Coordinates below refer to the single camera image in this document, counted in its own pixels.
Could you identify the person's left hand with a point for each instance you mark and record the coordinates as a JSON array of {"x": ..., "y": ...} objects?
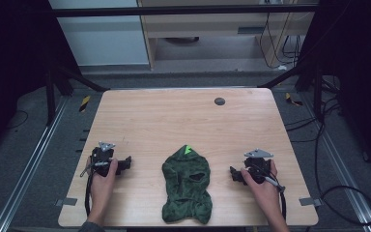
[{"x": 103, "y": 188}]

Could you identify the aluminium floor rail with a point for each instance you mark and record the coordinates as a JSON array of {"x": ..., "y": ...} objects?
[
  {"x": 341, "y": 167},
  {"x": 29, "y": 170}
]

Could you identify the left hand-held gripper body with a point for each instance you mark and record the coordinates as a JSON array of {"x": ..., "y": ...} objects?
[{"x": 102, "y": 158}]

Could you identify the yellow black striped tape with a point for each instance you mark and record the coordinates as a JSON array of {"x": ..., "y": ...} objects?
[
  {"x": 84, "y": 103},
  {"x": 291, "y": 100}
]

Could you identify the light wooden desk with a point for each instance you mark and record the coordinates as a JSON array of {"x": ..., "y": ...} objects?
[{"x": 206, "y": 25}]

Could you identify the black horizontal frame bar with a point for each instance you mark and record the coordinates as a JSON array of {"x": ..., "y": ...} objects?
[{"x": 180, "y": 11}]

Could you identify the green fleece balaclava hat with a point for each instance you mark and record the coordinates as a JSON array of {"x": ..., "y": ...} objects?
[{"x": 186, "y": 187}]

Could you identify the white cabinet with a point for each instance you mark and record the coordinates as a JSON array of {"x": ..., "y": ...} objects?
[{"x": 99, "y": 38}]

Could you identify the grey round table grommet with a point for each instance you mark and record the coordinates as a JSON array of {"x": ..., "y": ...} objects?
[{"x": 219, "y": 101}]

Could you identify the grey metal table bracket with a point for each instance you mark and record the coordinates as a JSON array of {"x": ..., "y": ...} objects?
[
  {"x": 309, "y": 201},
  {"x": 66, "y": 201}
]

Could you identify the black metal frame stand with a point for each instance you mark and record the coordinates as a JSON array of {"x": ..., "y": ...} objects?
[
  {"x": 61, "y": 87},
  {"x": 306, "y": 80}
]

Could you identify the person's right hand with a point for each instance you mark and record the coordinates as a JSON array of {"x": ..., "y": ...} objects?
[{"x": 265, "y": 190}]

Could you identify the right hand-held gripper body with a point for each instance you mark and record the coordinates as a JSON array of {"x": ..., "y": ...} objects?
[{"x": 257, "y": 167}]

